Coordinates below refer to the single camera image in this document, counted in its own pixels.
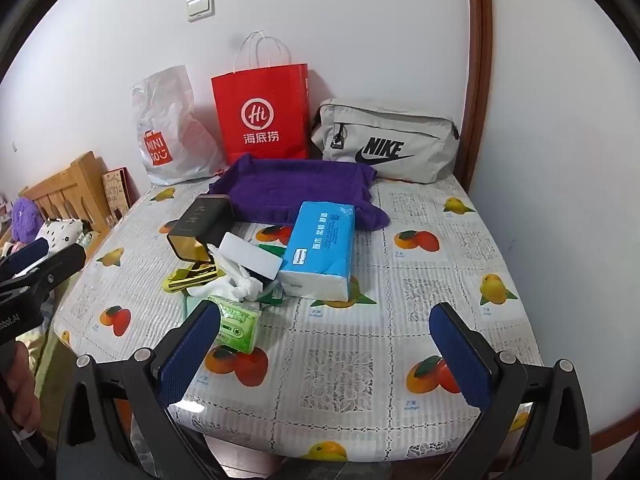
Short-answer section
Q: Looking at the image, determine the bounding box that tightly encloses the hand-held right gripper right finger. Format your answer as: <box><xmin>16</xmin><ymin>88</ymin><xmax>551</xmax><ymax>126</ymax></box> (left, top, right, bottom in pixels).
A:
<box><xmin>430</xmin><ymin>302</ymin><xmax>593</xmax><ymax>480</ymax></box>

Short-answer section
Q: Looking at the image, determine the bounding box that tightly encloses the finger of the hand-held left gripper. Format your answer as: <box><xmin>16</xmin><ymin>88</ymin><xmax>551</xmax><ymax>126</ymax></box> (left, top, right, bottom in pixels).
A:
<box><xmin>0</xmin><ymin>237</ymin><xmax>51</xmax><ymax>281</ymax></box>
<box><xmin>0</xmin><ymin>244</ymin><xmax>87</xmax><ymax>313</ymax></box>

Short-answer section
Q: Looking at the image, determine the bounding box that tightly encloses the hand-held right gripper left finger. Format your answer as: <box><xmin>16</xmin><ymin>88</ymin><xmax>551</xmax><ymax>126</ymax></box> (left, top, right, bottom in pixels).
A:
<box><xmin>57</xmin><ymin>300</ymin><xmax>222</xmax><ymax>480</ymax></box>

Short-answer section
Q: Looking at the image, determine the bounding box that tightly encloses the green pocket tissue pack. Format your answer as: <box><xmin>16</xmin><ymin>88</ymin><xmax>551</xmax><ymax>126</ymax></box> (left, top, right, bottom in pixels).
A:
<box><xmin>207</xmin><ymin>294</ymin><xmax>263</xmax><ymax>354</ymax></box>

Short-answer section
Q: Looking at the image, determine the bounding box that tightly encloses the yellow black cloth strap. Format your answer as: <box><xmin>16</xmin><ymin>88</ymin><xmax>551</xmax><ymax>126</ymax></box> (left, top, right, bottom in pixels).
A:
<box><xmin>162</xmin><ymin>260</ymin><xmax>227</xmax><ymax>294</ymax></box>

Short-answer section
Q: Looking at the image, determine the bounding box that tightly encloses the white and green washcloth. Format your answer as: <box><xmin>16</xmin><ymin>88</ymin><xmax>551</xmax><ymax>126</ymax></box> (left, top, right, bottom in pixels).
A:
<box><xmin>184</xmin><ymin>245</ymin><xmax>266</xmax><ymax>313</ymax></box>

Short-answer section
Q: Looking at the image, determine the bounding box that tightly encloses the green packet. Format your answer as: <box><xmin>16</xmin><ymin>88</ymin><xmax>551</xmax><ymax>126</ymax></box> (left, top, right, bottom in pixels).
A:
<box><xmin>259</xmin><ymin>280</ymin><xmax>286</xmax><ymax>307</ymax></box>

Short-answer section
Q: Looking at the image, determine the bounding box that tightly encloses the white sponge block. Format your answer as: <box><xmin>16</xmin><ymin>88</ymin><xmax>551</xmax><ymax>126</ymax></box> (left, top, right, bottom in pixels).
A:
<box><xmin>219</xmin><ymin>232</ymin><xmax>283</xmax><ymax>281</ymax></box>

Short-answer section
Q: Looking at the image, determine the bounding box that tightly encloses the dark green tin box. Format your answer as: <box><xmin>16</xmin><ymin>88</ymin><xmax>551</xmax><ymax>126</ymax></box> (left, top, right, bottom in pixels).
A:
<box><xmin>166</xmin><ymin>194</ymin><xmax>234</xmax><ymax>264</ymax></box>

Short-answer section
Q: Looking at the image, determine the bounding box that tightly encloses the purple towel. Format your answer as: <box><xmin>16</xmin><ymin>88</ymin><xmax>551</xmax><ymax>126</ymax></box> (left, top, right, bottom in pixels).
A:
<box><xmin>207</xmin><ymin>154</ymin><xmax>391</xmax><ymax>232</ymax></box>

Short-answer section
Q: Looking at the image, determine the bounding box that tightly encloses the person's left hand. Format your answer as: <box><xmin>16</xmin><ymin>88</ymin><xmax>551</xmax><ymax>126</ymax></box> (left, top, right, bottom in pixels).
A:
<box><xmin>0</xmin><ymin>350</ymin><xmax>45</xmax><ymax>433</ymax></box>

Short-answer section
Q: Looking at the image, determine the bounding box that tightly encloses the purple plush toy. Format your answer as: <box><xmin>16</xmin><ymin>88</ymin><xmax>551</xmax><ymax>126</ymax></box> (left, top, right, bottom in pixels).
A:
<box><xmin>11</xmin><ymin>197</ymin><xmax>44</xmax><ymax>244</ymax></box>

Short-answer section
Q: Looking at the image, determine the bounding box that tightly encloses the white flower print pillow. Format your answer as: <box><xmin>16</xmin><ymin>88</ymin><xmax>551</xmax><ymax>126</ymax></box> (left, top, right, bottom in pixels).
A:
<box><xmin>34</xmin><ymin>218</ymin><xmax>87</xmax><ymax>252</ymax></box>

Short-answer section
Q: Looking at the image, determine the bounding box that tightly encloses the green bed sheet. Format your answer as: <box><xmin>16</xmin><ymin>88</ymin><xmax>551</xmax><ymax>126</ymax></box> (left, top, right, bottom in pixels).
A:
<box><xmin>30</xmin><ymin>310</ymin><xmax>78</xmax><ymax>391</ymax></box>

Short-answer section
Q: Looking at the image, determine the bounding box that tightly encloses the wooden headboard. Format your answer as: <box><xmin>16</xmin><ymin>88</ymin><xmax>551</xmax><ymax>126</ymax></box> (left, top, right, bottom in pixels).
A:
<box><xmin>20</xmin><ymin>151</ymin><xmax>109</xmax><ymax>233</ymax></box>

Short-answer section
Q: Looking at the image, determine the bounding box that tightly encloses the fruit print tablecloth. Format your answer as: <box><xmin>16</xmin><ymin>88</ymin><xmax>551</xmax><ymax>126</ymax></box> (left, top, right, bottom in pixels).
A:
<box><xmin>52</xmin><ymin>175</ymin><xmax>546</xmax><ymax>463</ymax></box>

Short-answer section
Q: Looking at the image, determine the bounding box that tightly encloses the brown illustrated book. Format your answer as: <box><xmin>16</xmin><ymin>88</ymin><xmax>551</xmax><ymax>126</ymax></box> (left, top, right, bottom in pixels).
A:
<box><xmin>101</xmin><ymin>167</ymin><xmax>137</xmax><ymax>222</ymax></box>

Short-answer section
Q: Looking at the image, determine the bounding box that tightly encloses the blue tissue pack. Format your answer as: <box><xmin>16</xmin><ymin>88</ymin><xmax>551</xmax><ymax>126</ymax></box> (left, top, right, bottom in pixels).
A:
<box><xmin>277</xmin><ymin>201</ymin><xmax>357</xmax><ymax>303</ymax></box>

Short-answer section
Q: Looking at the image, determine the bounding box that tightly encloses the white plastic shopping bag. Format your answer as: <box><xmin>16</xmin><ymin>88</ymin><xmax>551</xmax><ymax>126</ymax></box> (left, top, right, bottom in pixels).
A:
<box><xmin>131</xmin><ymin>65</ymin><xmax>231</xmax><ymax>186</ymax></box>

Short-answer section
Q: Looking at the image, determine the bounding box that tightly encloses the grey waist bag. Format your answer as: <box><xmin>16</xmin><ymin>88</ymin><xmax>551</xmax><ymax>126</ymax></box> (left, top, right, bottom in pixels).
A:
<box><xmin>311</xmin><ymin>99</ymin><xmax>461</xmax><ymax>184</ymax></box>

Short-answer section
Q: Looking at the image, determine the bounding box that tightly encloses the red paper shopping bag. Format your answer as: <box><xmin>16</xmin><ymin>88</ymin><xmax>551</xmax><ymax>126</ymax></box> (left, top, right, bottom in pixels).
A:
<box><xmin>211</xmin><ymin>31</ymin><xmax>310</xmax><ymax>166</ymax></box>

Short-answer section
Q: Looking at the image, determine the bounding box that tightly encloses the brown wooden door frame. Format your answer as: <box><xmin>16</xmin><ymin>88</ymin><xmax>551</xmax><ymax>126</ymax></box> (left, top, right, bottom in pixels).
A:
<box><xmin>454</xmin><ymin>0</ymin><xmax>493</xmax><ymax>188</ymax></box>

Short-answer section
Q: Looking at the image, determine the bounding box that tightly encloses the white wall light switch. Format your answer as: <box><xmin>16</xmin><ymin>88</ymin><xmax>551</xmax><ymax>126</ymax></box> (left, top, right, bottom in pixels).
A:
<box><xmin>186</xmin><ymin>0</ymin><xmax>216</xmax><ymax>23</ymax></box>

